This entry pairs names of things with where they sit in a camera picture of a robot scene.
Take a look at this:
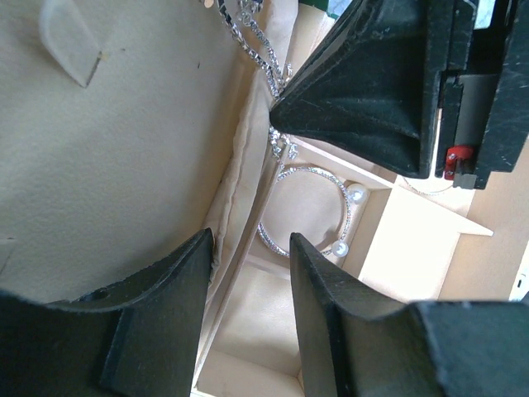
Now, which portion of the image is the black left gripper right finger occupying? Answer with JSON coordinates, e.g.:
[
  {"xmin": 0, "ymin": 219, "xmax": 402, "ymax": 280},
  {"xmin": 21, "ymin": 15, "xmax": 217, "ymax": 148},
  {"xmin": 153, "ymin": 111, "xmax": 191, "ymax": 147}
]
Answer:
[{"xmin": 289, "ymin": 233, "xmax": 528, "ymax": 396}]

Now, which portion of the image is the thin chain necklace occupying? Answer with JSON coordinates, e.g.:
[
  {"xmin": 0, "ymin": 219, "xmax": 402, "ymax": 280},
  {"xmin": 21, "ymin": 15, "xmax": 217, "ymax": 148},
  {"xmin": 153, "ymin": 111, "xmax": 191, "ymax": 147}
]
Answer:
[{"xmin": 214, "ymin": 0, "xmax": 299, "ymax": 162}]

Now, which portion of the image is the green jewelry box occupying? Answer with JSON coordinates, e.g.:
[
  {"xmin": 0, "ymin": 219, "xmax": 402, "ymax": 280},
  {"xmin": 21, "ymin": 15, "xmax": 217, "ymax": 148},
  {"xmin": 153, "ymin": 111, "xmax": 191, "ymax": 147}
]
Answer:
[{"xmin": 1, "ymin": 1, "xmax": 528, "ymax": 396}]

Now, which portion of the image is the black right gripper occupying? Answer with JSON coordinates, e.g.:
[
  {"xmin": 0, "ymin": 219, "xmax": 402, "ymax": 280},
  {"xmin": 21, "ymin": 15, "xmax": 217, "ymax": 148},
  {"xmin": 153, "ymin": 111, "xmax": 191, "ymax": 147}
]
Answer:
[{"xmin": 269, "ymin": 1, "xmax": 528, "ymax": 189}]

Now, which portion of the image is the silver bangle bracelet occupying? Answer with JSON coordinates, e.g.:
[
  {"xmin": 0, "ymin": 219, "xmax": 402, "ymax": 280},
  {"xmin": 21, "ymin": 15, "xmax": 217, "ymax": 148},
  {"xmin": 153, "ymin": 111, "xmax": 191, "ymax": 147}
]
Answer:
[{"xmin": 256, "ymin": 165, "xmax": 368, "ymax": 260}]

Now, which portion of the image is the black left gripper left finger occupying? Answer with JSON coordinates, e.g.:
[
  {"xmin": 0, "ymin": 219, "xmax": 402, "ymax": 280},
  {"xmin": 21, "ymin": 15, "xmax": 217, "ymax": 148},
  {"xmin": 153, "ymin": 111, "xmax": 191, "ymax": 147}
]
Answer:
[{"xmin": 1, "ymin": 229, "xmax": 213, "ymax": 396}]

